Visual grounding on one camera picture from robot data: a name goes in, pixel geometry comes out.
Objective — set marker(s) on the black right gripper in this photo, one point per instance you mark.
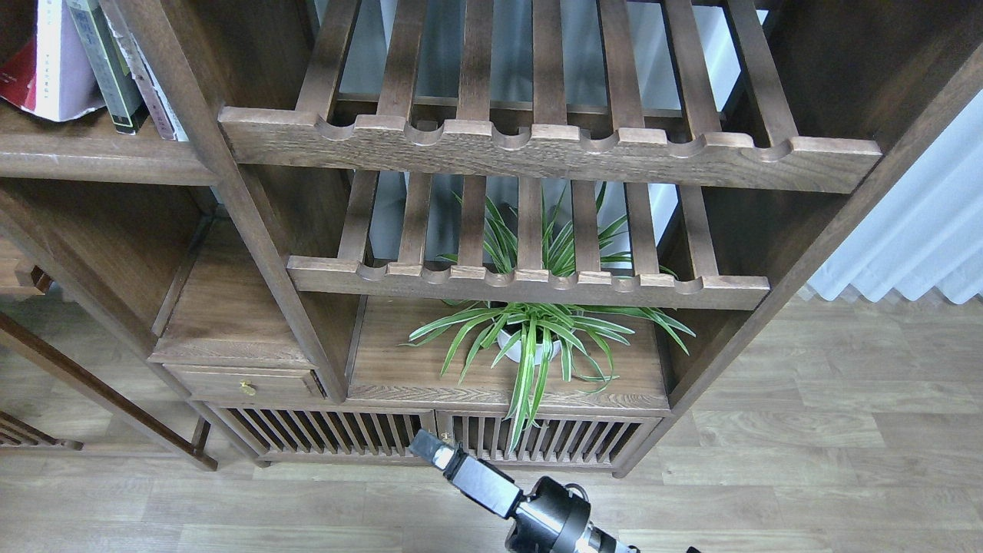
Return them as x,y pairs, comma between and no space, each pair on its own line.
553,518

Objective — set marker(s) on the pale purple paperback book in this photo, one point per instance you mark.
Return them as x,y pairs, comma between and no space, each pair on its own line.
64,86

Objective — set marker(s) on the black green cover book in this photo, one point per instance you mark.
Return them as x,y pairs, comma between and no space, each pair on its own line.
118,88

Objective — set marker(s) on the red thick book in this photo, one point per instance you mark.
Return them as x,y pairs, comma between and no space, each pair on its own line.
18,76

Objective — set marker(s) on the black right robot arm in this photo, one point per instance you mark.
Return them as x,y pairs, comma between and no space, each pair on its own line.
614,541

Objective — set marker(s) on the white plant pot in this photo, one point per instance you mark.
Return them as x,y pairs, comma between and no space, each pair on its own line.
512,344

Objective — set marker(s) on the green spider plant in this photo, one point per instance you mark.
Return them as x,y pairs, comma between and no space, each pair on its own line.
539,335

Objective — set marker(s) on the dark wooden bookshelf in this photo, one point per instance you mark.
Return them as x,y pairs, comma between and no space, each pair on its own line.
331,192

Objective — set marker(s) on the worn white upright book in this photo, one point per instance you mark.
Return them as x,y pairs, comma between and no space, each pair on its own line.
161,111

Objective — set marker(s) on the wooden furniture at left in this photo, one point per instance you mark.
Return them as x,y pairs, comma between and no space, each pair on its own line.
19,437

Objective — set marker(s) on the white curtain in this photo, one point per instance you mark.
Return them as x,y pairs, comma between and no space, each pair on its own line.
926,234

